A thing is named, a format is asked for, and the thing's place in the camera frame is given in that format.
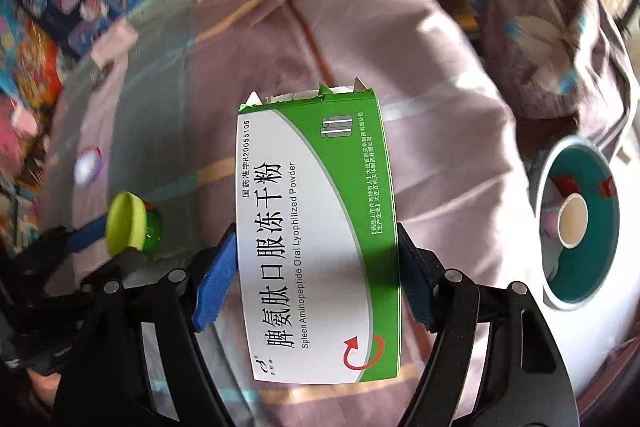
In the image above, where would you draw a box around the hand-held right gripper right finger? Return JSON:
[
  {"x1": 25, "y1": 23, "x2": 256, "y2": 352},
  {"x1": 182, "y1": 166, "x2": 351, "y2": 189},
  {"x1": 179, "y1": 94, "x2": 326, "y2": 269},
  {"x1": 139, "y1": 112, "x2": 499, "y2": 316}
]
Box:
[{"x1": 397, "y1": 223, "x2": 584, "y2": 427}]

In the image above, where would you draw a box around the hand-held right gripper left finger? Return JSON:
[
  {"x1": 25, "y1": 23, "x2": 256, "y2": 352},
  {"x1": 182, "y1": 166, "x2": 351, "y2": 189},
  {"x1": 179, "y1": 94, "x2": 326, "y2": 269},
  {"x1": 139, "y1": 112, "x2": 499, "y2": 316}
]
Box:
[{"x1": 54, "y1": 223, "x2": 237, "y2": 427}]

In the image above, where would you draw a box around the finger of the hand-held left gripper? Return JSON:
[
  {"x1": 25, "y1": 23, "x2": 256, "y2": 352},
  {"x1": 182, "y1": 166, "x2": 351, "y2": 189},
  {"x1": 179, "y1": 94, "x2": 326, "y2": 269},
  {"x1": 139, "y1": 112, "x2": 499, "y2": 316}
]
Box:
[
  {"x1": 80, "y1": 253, "x2": 167, "y2": 294},
  {"x1": 37, "y1": 216, "x2": 114, "y2": 269}
]

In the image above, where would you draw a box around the green bottle with yellow-green cap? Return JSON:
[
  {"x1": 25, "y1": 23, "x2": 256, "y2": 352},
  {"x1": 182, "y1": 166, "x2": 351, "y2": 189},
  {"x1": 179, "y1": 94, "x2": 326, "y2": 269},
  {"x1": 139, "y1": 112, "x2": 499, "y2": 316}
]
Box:
[{"x1": 105, "y1": 191, "x2": 164, "y2": 258}]

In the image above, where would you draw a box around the green and white medicine box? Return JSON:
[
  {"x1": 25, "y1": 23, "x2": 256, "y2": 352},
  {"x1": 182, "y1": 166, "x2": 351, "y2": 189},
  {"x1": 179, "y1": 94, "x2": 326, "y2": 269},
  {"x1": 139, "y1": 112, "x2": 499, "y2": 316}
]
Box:
[{"x1": 235, "y1": 77, "x2": 402, "y2": 384}]

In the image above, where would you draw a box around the white paper cup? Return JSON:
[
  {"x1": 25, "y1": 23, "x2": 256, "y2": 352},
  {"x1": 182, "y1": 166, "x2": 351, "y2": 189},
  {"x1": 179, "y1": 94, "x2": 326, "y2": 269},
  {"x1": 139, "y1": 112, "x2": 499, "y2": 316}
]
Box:
[{"x1": 556, "y1": 194, "x2": 590, "y2": 249}]

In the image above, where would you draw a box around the teal plastic bin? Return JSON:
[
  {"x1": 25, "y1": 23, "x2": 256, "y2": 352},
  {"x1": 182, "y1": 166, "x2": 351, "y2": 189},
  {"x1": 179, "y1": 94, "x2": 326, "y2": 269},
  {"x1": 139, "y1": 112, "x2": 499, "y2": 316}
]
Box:
[{"x1": 531, "y1": 134, "x2": 624, "y2": 312}]

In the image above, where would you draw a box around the purple rimmed round lid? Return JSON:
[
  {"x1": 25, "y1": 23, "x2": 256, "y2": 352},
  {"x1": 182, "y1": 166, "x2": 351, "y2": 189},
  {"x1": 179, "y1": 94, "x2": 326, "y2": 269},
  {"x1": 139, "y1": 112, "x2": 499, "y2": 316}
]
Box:
[{"x1": 74, "y1": 146, "x2": 103, "y2": 186}]

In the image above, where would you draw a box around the small white box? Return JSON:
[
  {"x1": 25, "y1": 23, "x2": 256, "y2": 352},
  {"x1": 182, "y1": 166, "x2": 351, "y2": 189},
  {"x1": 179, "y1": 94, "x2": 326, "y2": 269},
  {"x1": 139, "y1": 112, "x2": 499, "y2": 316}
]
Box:
[{"x1": 91, "y1": 24, "x2": 139, "y2": 64}]

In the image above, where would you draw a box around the pink striped blanket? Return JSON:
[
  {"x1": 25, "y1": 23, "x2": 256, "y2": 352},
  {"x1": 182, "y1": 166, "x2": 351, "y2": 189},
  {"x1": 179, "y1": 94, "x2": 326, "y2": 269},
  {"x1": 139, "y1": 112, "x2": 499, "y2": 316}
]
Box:
[{"x1": 45, "y1": 0, "x2": 536, "y2": 427}]

